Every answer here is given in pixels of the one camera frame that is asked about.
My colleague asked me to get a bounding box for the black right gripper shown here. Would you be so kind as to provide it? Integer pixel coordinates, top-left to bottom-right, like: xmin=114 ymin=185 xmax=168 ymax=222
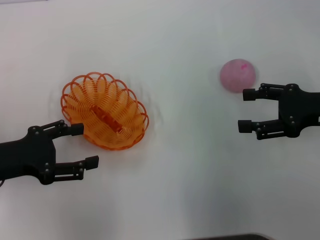
xmin=237 ymin=83 xmax=320 ymax=141

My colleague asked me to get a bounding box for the orange plastic wire basket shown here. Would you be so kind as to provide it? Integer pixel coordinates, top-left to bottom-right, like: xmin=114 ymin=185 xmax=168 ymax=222
xmin=59 ymin=70 xmax=150 ymax=152

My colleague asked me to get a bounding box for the dark rounded robot base edge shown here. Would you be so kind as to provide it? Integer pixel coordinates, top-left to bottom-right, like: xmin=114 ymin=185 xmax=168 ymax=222
xmin=192 ymin=232 xmax=276 ymax=240

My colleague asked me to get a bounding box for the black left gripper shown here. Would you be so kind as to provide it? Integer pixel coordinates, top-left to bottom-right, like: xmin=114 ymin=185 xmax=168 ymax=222
xmin=0 ymin=119 xmax=100 ymax=186

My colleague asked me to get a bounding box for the pink peach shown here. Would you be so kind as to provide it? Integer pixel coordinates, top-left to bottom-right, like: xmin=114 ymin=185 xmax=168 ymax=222
xmin=219 ymin=58 xmax=258 ymax=94

